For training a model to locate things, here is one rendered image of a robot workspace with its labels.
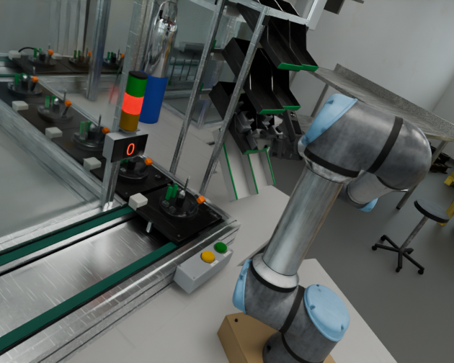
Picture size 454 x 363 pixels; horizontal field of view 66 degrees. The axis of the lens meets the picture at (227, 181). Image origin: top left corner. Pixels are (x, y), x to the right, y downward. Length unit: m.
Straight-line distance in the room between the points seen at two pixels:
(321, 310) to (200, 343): 0.37
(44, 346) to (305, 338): 0.55
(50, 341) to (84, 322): 0.08
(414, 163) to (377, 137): 0.08
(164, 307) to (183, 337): 0.10
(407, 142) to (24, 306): 0.89
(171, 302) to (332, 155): 0.66
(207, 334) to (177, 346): 0.10
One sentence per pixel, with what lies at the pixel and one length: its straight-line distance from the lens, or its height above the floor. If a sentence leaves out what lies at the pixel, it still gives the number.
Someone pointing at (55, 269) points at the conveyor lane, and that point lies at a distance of 1.05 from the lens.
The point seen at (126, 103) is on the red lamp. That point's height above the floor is 1.34.
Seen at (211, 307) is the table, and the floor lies 0.86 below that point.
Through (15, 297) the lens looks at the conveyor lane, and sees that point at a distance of 1.00.
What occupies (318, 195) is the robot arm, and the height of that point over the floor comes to 1.40.
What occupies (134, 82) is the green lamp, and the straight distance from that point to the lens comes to 0.96.
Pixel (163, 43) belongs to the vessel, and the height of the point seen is 1.31.
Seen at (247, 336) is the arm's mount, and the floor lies 0.94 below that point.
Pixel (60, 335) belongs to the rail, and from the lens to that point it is 0.88.
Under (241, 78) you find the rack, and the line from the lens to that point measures 1.22.
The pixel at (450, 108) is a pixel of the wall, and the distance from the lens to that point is 8.86.
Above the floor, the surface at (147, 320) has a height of 0.86.
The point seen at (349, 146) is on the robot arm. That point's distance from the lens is 0.67.
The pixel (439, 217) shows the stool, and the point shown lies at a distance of 3.47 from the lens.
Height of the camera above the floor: 1.69
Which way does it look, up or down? 29 degrees down
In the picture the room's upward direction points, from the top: 21 degrees clockwise
